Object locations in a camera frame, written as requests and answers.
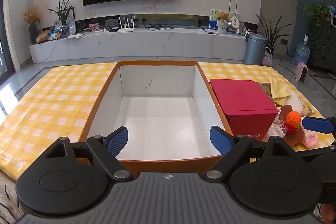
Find bushy potted plant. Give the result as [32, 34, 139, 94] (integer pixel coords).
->
[303, 2, 332, 56]

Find pink and white crochet hat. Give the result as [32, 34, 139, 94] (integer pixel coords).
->
[302, 128, 319, 148]

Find black cables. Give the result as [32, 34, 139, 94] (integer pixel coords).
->
[143, 23, 175, 30]

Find small woven bag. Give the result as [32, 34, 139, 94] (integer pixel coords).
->
[262, 47, 274, 66]

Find white router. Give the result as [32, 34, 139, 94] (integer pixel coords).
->
[117, 16, 135, 32]

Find orange and white cardboard box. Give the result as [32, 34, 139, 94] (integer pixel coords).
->
[79, 60, 234, 178]

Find orange crochet ball toy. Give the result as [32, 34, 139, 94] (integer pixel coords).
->
[286, 111, 303, 134]

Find yellow cloth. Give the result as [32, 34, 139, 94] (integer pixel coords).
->
[269, 76, 292, 106]

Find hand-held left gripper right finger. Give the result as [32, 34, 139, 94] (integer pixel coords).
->
[203, 126, 298, 182]

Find pink space heater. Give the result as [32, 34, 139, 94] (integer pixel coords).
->
[294, 61, 308, 83]

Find clear plastic bag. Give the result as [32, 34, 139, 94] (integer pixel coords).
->
[266, 119, 288, 142]

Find grey metal trash can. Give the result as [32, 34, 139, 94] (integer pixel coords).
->
[243, 33, 268, 65]

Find green picture board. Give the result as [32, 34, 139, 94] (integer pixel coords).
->
[209, 9, 240, 30]

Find blue water bottle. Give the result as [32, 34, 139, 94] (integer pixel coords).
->
[293, 34, 311, 65]

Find red box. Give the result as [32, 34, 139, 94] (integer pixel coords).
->
[209, 79, 279, 139]

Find white marble television console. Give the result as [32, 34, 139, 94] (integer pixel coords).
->
[29, 27, 248, 64]

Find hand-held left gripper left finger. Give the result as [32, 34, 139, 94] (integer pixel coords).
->
[46, 126, 133, 182]

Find green plant in glass vase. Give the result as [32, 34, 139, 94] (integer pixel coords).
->
[49, 0, 76, 38]

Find yellow checkered mat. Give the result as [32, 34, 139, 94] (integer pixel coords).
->
[0, 61, 336, 183]

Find blue snack packets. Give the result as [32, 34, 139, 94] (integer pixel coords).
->
[49, 27, 63, 41]

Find brown oval ornament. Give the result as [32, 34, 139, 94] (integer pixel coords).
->
[36, 29, 53, 44]

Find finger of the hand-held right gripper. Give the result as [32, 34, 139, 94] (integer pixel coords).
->
[302, 116, 336, 134]
[299, 146, 336, 158]

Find long-leaved floor plant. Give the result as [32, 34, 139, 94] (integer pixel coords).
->
[256, 13, 288, 55]

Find dried flowers in dark vase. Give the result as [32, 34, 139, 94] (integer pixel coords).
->
[22, 5, 41, 45]

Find dark cabinet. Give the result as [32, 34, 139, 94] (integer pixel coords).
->
[310, 21, 336, 72]

